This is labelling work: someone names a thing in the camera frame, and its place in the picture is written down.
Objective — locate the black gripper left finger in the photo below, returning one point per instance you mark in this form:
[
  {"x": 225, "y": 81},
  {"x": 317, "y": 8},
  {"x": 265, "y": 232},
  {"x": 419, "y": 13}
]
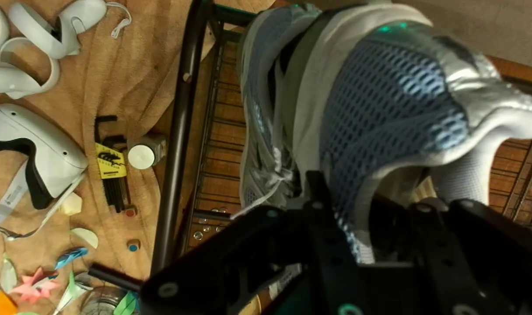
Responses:
[{"x": 249, "y": 256}]

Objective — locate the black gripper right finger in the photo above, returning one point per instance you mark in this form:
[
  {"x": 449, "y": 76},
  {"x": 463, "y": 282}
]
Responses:
[{"x": 494, "y": 263}]

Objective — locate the blue grey sneaker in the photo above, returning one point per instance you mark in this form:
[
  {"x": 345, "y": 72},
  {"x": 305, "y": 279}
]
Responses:
[
  {"x": 263, "y": 116},
  {"x": 394, "y": 99}
]

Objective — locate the black metal shoe rack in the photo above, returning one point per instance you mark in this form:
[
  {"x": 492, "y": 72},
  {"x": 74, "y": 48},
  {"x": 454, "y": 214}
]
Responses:
[{"x": 179, "y": 146}]

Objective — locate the white bottle cap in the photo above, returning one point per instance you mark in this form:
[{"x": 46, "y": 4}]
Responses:
[{"x": 141, "y": 156}]

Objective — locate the yellow black hex key set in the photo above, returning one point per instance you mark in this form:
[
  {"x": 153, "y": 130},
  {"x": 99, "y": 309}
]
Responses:
[{"x": 109, "y": 163}]

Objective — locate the blue wrapped candy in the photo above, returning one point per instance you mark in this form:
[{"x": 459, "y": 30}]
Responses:
[{"x": 72, "y": 256}]

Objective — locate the beige cloth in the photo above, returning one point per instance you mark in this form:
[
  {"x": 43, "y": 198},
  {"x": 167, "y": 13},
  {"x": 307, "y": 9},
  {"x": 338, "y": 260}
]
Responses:
[{"x": 132, "y": 81}]

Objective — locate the pink paper origami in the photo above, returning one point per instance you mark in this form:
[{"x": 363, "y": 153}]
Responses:
[{"x": 36, "y": 286}]

